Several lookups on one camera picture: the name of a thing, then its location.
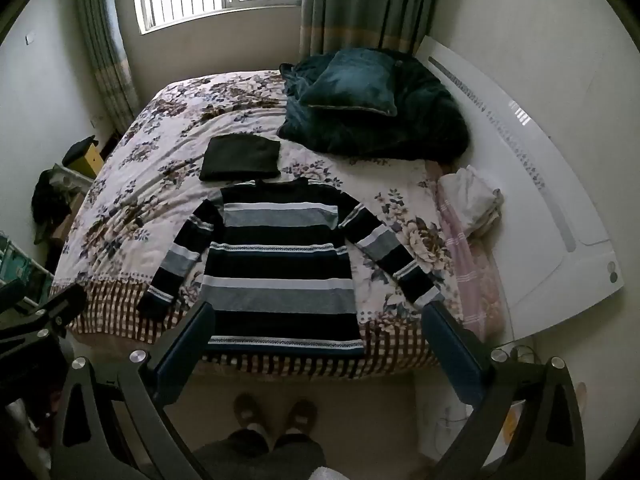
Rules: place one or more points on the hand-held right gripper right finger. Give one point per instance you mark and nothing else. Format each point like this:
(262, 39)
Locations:
(452, 360)

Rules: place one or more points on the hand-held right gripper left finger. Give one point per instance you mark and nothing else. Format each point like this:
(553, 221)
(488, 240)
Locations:
(182, 355)

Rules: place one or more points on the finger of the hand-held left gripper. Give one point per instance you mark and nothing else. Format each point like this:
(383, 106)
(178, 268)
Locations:
(60, 305)

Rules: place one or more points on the striped knit sweater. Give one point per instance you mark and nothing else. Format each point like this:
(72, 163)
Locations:
(280, 270)

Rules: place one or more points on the green storage rack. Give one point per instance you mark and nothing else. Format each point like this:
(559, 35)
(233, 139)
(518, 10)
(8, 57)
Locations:
(22, 270)

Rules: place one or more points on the brown slipper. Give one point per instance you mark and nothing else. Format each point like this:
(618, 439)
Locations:
(252, 410)
(301, 415)

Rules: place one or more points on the pink striped towel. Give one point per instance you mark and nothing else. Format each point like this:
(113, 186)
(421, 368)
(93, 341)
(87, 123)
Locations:
(470, 270)

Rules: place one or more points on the black bag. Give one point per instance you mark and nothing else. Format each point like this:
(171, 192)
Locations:
(50, 205)

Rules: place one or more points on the person's dark trousers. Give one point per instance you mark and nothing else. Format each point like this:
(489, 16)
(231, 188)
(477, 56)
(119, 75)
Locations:
(260, 452)

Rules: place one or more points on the white headboard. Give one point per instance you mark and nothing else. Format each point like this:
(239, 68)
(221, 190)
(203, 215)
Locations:
(540, 260)

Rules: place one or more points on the yellow box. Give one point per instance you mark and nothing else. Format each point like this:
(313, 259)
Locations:
(94, 161)

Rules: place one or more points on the floral bed sheet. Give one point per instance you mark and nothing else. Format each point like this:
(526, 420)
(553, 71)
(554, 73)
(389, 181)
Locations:
(150, 185)

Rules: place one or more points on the black hat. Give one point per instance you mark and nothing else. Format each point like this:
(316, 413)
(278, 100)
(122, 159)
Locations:
(77, 150)

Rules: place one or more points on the folded white cloth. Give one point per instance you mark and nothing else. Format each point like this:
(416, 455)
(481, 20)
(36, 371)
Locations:
(470, 195)

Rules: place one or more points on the black folded garment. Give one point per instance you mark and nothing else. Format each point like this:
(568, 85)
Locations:
(240, 157)

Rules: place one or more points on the dark green garment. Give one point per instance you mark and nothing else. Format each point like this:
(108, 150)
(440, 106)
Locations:
(400, 130)

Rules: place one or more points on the grey-green curtain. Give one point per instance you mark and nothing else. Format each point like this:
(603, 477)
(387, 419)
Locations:
(105, 45)
(360, 5)

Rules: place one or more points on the dark green pillow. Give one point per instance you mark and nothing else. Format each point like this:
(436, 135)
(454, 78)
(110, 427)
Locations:
(350, 82)

